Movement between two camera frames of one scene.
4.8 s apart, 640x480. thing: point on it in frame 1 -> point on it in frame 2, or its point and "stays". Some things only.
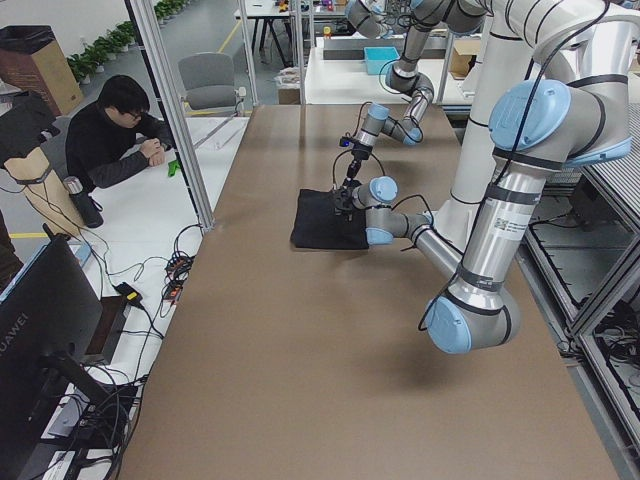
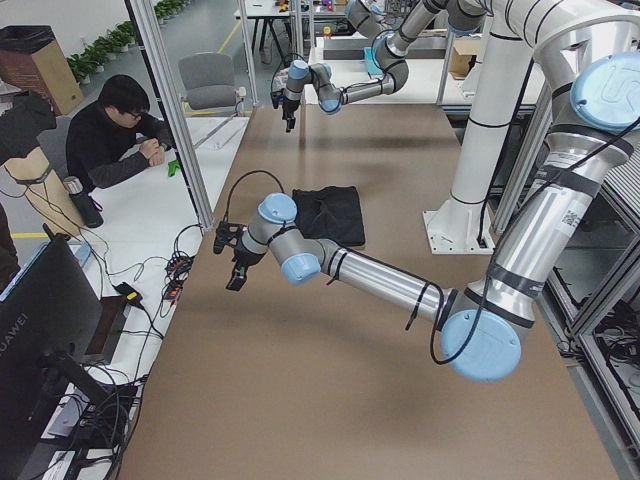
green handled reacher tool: (172, 167) stays
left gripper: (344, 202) -> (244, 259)
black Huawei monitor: (49, 331) stays
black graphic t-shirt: (318, 226) stays
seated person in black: (115, 138) stays
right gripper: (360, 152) -> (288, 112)
